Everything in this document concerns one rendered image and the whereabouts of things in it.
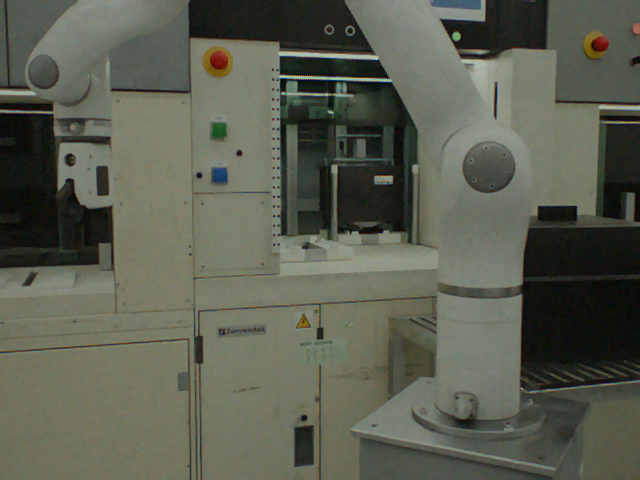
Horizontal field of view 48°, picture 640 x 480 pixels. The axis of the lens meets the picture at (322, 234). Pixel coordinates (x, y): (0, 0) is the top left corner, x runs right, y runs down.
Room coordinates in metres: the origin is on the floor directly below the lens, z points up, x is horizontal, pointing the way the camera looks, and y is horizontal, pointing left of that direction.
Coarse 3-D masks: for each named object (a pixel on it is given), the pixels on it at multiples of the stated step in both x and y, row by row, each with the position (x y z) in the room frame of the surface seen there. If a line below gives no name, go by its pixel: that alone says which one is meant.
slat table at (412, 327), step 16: (400, 320) 1.67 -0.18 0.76; (416, 320) 1.67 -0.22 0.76; (432, 320) 1.67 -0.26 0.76; (400, 336) 1.69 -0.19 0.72; (416, 336) 1.56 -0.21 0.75; (432, 336) 1.51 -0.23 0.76; (400, 352) 1.69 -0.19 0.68; (432, 352) 1.48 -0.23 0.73; (400, 368) 1.69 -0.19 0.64; (528, 368) 1.27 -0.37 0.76; (544, 368) 1.28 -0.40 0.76; (560, 368) 1.28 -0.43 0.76; (576, 368) 1.28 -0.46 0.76; (592, 368) 1.28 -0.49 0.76; (608, 368) 1.29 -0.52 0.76; (624, 368) 1.29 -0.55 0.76; (400, 384) 1.69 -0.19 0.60; (528, 384) 1.18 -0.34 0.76; (544, 384) 1.18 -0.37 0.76; (560, 384) 1.18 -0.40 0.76; (576, 384) 1.18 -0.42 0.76; (592, 384) 1.18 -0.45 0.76; (608, 384) 1.19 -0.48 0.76; (624, 384) 1.19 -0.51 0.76; (592, 400) 1.18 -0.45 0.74
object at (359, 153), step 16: (336, 160) 2.34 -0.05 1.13; (352, 160) 2.35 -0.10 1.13; (368, 160) 2.37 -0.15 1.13; (384, 160) 2.39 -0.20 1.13; (320, 176) 2.43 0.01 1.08; (352, 176) 2.26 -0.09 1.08; (368, 176) 2.27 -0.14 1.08; (384, 176) 2.29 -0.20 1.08; (400, 176) 2.30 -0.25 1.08; (320, 192) 2.43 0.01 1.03; (352, 192) 2.26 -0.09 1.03; (368, 192) 2.27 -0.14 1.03; (384, 192) 2.29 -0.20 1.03; (400, 192) 2.30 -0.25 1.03; (320, 208) 2.43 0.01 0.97; (352, 208) 2.26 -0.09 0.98; (368, 208) 2.27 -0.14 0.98; (384, 208) 2.29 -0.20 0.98; (400, 208) 2.30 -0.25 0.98
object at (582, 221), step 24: (552, 216) 1.46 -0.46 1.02; (576, 216) 1.46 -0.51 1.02; (528, 240) 1.30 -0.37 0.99; (552, 240) 1.31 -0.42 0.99; (576, 240) 1.32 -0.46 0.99; (600, 240) 1.32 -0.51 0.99; (624, 240) 1.33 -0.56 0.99; (528, 264) 1.30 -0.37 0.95; (552, 264) 1.31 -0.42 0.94; (576, 264) 1.32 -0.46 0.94; (600, 264) 1.32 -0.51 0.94; (624, 264) 1.33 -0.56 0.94
